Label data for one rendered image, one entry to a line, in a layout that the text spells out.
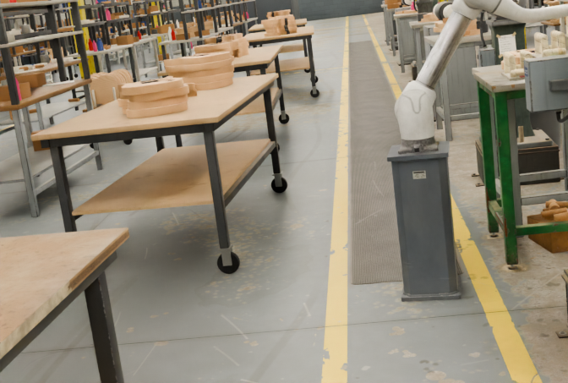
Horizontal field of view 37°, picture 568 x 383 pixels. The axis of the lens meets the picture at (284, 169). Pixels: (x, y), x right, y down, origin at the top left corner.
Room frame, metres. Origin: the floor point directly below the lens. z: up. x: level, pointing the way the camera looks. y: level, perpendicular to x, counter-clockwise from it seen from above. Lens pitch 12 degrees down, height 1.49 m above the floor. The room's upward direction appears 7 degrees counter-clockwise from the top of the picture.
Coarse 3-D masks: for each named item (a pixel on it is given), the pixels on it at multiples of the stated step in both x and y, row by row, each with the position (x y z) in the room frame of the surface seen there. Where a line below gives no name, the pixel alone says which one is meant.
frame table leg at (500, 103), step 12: (504, 96) 3.98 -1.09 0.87; (504, 108) 3.98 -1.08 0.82; (504, 120) 3.98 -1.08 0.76; (504, 132) 3.98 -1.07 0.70; (504, 144) 3.98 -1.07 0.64; (504, 156) 3.98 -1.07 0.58; (504, 168) 3.98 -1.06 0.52; (504, 180) 3.98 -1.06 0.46; (504, 192) 3.98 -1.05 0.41; (504, 204) 3.98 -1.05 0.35; (504, 216) 3.99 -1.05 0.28; (504, 228) 4.00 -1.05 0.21; (504, 240) 4.03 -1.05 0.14; (516, 252) 3.98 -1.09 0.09; (516, 264) 3.98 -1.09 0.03
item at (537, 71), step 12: (528, 60) 3.22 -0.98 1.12; (540, 60) 3.19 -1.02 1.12; (552, 60) 3.18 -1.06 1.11; (564, 60) 3.18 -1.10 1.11; (528, 72) 3.20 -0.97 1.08; (540, 72) 3.19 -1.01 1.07; (552, 72) 3.18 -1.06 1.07; (564, 72) 3.18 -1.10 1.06; (528, 84) 3.21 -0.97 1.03; (540, 84) 3.19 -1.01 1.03; (528, 96) 3.23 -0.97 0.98; (540, 96) 3.19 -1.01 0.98; (552, 96) 3.18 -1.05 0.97; (564, 96) 3.18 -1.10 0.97; (528, 108) 3.24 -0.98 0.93; (540, 108) 3.19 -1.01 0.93; (552, 108) 3.18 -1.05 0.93; (564, 108) 3.18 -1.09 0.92; (564, 120) 3.19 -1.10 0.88
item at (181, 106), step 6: (186, 102) 4.84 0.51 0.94; (126, 108) 4.97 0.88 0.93; (150, 108) 4.72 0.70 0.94; (156, 108) 4.71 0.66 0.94; (162, 108) 4.72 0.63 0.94; (168, 108) 4.73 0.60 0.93; (174, 108) 4.75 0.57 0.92; (180, 108) 4.77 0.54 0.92; (186, 108) 4.82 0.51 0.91; (132, 114) 4.73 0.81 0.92; (138, 114) 4.71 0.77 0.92; (144, 114) 4.70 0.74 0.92; (150, 114) 4.70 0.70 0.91; (156, 114) 4.71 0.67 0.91; (162, 114) 4.72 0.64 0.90
